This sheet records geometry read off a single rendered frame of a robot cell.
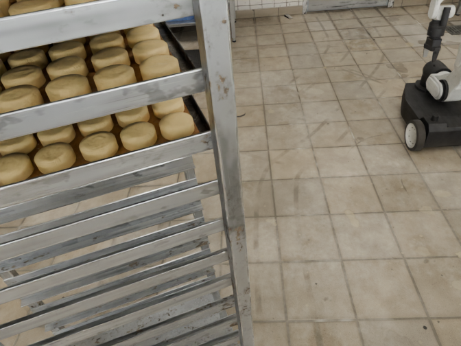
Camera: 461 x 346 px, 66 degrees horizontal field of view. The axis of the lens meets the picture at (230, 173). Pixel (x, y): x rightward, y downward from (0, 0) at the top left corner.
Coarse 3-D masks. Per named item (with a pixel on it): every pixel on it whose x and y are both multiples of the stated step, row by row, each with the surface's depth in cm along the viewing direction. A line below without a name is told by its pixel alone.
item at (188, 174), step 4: (184, 172) 108; (188, 172) 106; (192, 172) 106; (188, 176) 107; (192, 176) 108; (196, 212) 118; (200, 212) 119; (196, 216) 119; (200, 216) 120; (208, 244) 131; (204, 248) 131; (208, 248) 132; (208, 276) 143
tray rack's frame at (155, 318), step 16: (16, 272) 111; (32, 304) 118; (192, 304) 147; (144, 320) 143; (160, 320) 143; (208, 320) 141; (96, 336) 140; (112, 336) 139; (160, 336) 138; (208, 336) 136
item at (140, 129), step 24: (96, 120) 53; (120, 120) 53; (144, 120) 54; (168, 120) 51; (192, 120) 51; (0, 144) 50; (24, 144) 50; (48, 144) 51; (72, 144) 52; (96, 144) 48; (120, 144) 51; (144, 144) 49; (0, 168) 46; (24, 168) 46; (48, 168) 46
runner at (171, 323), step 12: (216, 300) 80; (228, 300) 77; (192, 312) 79; (204, 312) 76; (216, 312) 78; (156, 324) 77; (168, 324) 74; (180, 324) 76; (120, 336) 76; (132, 336) 73; (144, 336) 74
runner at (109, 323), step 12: (228, 276) 75; (192, 288) 73; (204, 288) 71; (216, 288) 72; (156, 300) 72; (168, 300) 69; (180, 300) 70; (120, 312) 70; (132, 312) 67; (144, 312) 69; (156, 312) 70; (96, 324) 69; (108, 324) 67; (120, 324) 68; (60, 336) 68; (72, 336) 65; (84, 336) 67
